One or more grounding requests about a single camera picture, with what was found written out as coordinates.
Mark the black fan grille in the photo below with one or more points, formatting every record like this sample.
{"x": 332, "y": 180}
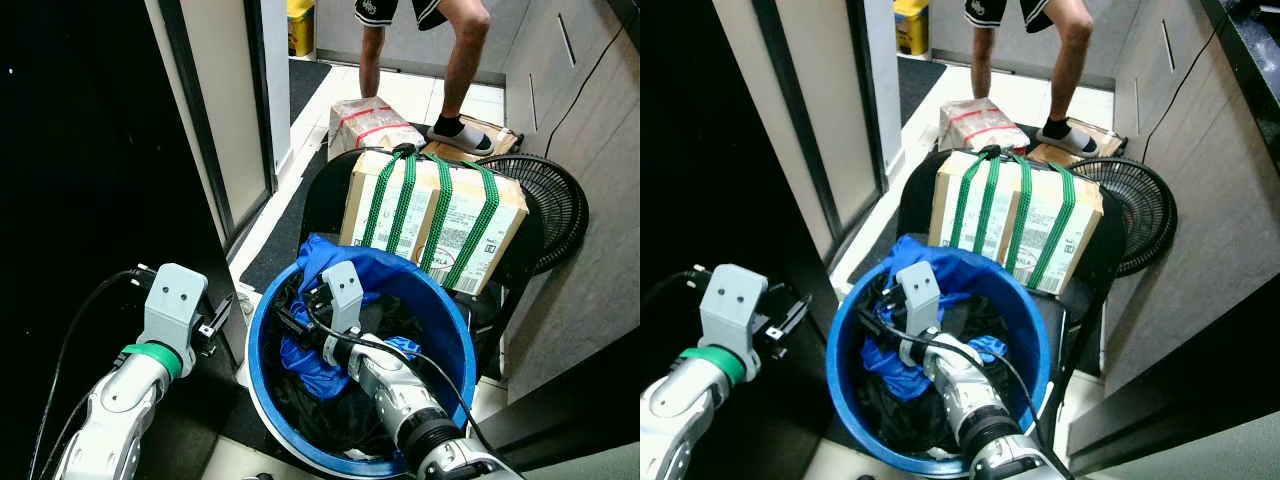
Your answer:
{"x": 1140, "y": 210}
{"x": 555, "y": 205}

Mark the black floor runner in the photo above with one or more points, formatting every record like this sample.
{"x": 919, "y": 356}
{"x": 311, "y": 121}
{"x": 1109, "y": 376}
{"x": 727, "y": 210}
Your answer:
{"x": 280, "y": 240}
{"x": 880, "y": 250}

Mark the black shorts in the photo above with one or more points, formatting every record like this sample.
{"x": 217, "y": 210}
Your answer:
{"x": 375, "y": 10}
{"x": 985, "y": 10}

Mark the grey cabinet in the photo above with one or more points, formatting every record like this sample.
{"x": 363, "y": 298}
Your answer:
{"x": 590, "y": 200}
{"x": 1190, "y": 220}

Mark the black garment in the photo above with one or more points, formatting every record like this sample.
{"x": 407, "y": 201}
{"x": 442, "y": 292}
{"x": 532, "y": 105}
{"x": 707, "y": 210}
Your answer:
{"x": 340, "y": 415}
{"x": 915, "y": 420}

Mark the yellow container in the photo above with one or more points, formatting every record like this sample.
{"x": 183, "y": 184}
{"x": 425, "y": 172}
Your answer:
{"x": 911, "y": 28}
{"x": 301, "y": 30}

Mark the black counter top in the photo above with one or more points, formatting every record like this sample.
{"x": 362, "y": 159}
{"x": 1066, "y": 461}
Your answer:
{"x": 628, "y": 6}
{"x": 1250, "y": 50}

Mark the person's bare leg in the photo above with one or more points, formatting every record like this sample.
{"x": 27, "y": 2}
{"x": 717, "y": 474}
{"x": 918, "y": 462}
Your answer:
{"x": 982, "y": 60}
{"x": 1070, "y": 60}
{"x": 465, "y": 60}
{"x": 371, "y": 60}

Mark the blue garment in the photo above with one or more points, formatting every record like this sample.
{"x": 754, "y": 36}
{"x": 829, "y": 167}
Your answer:
{"x": 890, "y": 375}
{"x": 310, "y": 370}

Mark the black floor mat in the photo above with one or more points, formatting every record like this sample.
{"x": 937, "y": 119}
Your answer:
{"x": 306, "y": 85}
{"x": 916, "y": 85}

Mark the dark framed sliding door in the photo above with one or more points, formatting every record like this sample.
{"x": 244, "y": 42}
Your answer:
{"x": 810, "y": 110}
{"x": 235, "y": 110}

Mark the wrapped package with red tape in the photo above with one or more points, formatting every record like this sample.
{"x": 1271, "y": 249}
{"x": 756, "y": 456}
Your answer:
{"x": 980, "y": 122}
{"x": 370, "y": 125}

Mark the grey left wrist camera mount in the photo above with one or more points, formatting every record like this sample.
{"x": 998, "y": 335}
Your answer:
{"x": 732, "y": 300}
{"x": 175, "y": 300}

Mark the blue plastic bucket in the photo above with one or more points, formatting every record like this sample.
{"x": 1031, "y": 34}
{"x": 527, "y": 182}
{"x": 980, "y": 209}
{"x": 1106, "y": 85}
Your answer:
{"x": 1025, "y": 320}
{"x": 440, "y": 310}

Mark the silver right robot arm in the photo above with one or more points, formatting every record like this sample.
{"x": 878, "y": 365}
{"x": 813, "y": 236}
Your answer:
{"x": 965, "y": 400}
{"x": 405, "y": 400}

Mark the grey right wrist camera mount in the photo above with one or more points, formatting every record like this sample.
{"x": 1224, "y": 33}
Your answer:
{"x": 920, "y": 295}
{"x": 343, "y": 295}

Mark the flat brown cardboard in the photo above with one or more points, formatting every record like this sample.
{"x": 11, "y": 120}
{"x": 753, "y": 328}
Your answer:
{"x": 500, "y": 135}
{"x": 1105, "y": 140}

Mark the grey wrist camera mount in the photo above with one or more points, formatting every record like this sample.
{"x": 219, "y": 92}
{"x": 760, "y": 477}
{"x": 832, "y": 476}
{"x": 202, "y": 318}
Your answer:
{"x": 343, "y": 295}
{"x": 732, "y": 300}
{"x": 920, "y": 295}
{"x": 175, "y": 300}

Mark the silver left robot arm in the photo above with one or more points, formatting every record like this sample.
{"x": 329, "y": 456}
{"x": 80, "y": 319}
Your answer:
{"x": 120, "y": 410}
{"x": 672, "y": 410}

